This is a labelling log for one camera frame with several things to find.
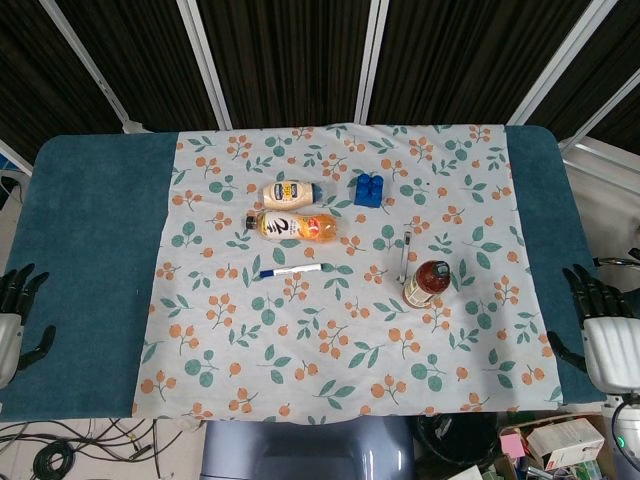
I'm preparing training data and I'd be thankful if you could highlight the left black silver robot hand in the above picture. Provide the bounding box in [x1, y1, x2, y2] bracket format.
[0, 263, 58, 389]

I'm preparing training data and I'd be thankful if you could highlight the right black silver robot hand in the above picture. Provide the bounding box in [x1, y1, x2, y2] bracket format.
[547, 264, 640, 395]

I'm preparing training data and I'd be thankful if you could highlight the brown sauce bottle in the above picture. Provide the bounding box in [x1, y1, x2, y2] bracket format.
[402, 259, 453, 308]

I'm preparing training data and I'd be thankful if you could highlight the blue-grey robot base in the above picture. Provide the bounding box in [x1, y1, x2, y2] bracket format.
[199, 414, 416, 480]

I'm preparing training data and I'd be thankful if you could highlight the orange drink bottle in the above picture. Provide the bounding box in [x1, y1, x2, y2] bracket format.
[244, 210, 339, 245]

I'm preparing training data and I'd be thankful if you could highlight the cream mayonnaise squeeze bottle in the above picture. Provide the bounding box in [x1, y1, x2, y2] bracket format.
[256, 181, 331, 210]

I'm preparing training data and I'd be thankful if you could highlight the white carton box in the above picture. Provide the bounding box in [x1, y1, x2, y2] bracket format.
[524, 417, 607, 470]

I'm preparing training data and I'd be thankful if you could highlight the brown cardboard box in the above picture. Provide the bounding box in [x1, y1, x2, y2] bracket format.
[499, 410, 626, 480]

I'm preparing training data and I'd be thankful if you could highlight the teal table cover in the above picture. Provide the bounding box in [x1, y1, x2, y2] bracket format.
[0, 124, 630, 422]

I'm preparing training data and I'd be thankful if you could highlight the pink sticky note pad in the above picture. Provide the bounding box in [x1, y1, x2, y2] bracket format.
[500, 432, 525, 458]

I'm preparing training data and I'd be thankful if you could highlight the black round bin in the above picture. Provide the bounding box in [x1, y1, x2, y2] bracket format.
[412, 414, 504, 474]

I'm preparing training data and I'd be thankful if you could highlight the grey pen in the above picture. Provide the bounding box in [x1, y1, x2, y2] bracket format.
[398, 230, 412, 284]

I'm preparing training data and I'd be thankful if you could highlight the blue toy building brick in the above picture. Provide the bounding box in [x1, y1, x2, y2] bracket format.
[353, 172, 386, 207]

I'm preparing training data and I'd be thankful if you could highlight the white marker pen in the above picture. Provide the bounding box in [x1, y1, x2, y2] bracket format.
[258, 262, 325, 279]

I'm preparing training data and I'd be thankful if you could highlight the floral printed tablecloth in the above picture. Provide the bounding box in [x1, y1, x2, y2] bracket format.
[130, 122, 565, 426]

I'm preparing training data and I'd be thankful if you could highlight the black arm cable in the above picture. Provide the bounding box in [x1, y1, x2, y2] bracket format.
[610, 397, 632, 454]

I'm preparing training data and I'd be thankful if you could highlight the black coiled floor cable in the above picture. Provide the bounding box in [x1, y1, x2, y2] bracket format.
[32, 438, 77, 477]

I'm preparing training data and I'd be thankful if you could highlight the white partition frame post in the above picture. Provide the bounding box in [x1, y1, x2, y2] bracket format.
[558, 67, 640, 151]
[175, 0, 234, 130]
[504, 0, 619, 127]
[40, 0, 146, 134]
[355, 0, 391, 125]

